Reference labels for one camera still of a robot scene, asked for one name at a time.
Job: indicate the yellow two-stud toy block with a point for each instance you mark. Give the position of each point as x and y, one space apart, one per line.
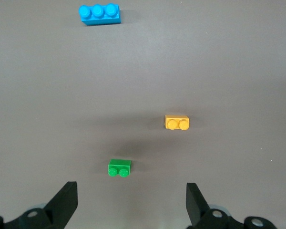
176 124

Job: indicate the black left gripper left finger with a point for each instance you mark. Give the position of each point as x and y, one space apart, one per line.
62 205

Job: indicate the blue three-stud toy block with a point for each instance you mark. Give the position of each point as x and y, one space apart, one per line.
100 20

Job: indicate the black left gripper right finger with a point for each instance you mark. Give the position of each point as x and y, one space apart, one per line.
196 207

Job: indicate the green two-stud toy block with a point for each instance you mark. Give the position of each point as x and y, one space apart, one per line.
119 164

